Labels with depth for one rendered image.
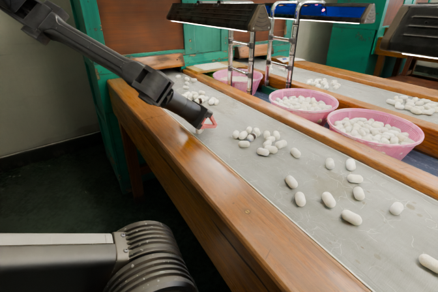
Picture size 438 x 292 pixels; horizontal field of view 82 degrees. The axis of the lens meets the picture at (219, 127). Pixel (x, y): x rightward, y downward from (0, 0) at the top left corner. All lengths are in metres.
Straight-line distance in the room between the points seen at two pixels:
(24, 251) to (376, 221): 0.56
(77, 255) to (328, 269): 0.35
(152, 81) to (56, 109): 1.67
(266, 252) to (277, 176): 0.23
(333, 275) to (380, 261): 0.11
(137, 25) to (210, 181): 1.04
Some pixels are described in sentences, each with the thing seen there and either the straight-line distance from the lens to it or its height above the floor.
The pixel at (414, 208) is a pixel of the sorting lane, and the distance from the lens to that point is 0.67.
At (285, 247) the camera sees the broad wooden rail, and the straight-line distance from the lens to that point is 0.46.
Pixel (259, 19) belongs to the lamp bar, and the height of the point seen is 1.07.
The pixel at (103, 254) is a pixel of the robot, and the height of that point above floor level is 0.81.
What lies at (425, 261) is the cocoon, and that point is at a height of 0.75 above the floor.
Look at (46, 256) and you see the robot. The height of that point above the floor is 0.84.
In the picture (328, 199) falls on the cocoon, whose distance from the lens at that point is 0.57.
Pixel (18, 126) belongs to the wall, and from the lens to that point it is 2.31.
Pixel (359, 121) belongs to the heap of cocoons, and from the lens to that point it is 1.00.
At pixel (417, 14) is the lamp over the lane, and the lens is 0.54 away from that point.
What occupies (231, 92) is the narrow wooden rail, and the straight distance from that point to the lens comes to 1.10.
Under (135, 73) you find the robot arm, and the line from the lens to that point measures 0.68.
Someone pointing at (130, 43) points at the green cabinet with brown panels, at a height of 0.92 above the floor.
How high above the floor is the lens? 1.12
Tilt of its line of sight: 27 degrees down
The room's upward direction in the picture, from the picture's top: straight up
